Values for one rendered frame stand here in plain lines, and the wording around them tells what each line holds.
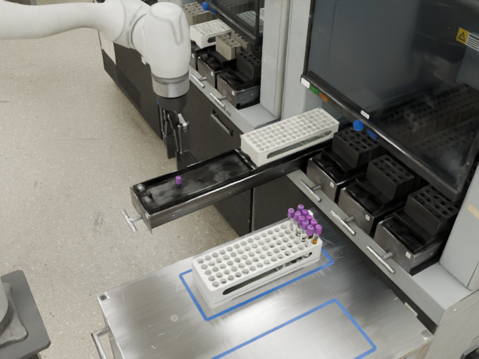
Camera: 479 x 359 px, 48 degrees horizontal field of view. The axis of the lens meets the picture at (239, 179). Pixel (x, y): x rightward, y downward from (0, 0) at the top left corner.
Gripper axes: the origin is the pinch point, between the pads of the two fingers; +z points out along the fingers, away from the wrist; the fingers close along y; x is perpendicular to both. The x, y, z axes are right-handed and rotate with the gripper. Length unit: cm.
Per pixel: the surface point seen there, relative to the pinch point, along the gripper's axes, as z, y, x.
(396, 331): 9, -68, -18
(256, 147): 4.1, -4.0, -23.2
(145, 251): 91, 49, -3
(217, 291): 3.2, -43.1, 11.7
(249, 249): 3.4, -36.3, -0.5
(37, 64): 91, 234, -7
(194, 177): 10.3, -0.3, -5.0
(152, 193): 10.2, -0.4, 8.5
